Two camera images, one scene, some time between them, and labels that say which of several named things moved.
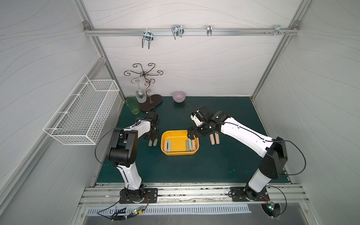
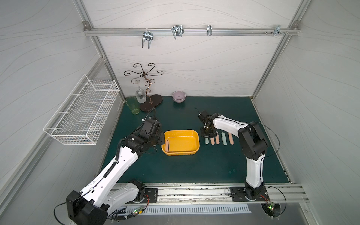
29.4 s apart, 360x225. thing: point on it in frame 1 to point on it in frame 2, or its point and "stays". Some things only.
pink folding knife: x=212 y=138 stays
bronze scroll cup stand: x=153 y=100 stays
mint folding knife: x=190 y=143 to x=224 y=138
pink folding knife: x=217 y=138 stays
